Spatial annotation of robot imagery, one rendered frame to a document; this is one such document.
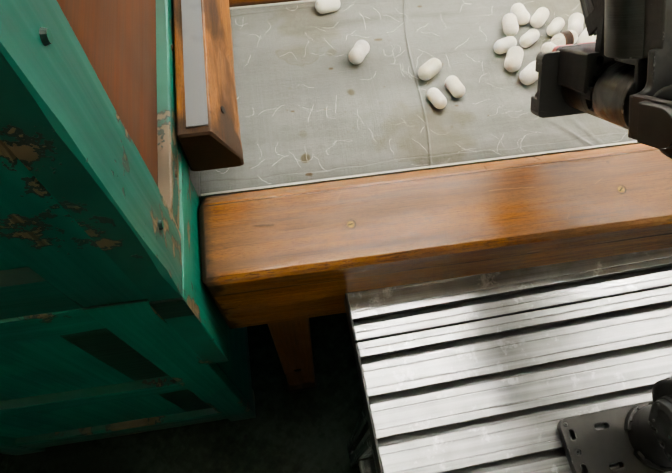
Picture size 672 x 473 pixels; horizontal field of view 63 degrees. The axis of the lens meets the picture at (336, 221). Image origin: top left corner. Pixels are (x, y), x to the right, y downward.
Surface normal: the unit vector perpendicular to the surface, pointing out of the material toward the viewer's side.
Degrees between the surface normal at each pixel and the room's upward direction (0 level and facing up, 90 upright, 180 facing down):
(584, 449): 0
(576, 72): 90
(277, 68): 0
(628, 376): 0
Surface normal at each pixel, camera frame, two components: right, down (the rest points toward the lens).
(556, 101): 0.13, 0.39
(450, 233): 0.02, -0.44
